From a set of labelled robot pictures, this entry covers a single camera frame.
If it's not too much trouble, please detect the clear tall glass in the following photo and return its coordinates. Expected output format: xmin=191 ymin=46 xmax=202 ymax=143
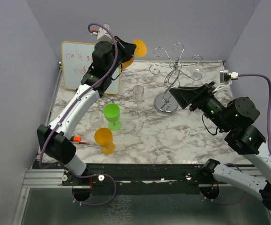
xmin=132 ymin=85 xmax=144 ymax=103

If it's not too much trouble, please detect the green plastic wine glass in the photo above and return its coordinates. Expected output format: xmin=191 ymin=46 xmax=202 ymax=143
xmin=103 ymin=103 xmax=121 ymax=131

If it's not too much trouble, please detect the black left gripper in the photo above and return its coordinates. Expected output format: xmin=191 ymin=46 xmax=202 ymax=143
xmin=108 ymin=36 xmax=137 ymax=76

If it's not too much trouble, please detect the chrome wine glass rack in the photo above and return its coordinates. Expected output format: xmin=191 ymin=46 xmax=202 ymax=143
xmin=149 ymin=43 xmax=189 ymax=115

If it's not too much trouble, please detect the clear short glass left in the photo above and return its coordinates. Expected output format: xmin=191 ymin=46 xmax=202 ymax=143
xmin=89 ymin=112 xmax=104 ymax=128

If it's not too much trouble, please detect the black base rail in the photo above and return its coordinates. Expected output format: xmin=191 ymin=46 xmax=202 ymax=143
xmin=62 ymin=164 xmax=214 ymax=195

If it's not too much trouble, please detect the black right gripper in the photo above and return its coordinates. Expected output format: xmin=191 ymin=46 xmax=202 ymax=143
xmin=169 ymin=81 xmax=232 ymax=132

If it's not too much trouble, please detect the red marker pen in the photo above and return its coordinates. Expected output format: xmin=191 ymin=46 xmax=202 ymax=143
xmin=70 ymin=136 xmax=88 ymax=144

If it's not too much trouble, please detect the orange plastic glass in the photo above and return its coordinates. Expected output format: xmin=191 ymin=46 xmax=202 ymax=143
xmin=121 ymin=39 xmax=147 ymax=71
xmin=94 ymin=127 xmax=115 ymax=155

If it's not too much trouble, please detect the yellow framed whiteboard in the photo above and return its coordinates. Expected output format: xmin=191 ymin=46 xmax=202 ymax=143
xmin=60 ymin=41 xmax=121 ymax=95

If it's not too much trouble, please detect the clear wine glass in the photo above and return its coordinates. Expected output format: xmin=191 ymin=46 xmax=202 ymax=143
xmin=185 ymin=67 xmax=205 ymax=87

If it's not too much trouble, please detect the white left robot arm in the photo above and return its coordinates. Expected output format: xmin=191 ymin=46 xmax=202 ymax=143
xmin=37 ymin=36 xmax=137 ymax=185

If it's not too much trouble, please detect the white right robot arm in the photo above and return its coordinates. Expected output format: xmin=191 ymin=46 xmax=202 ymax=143
xmin=169 ymin=82 xmax=271 ymax=211

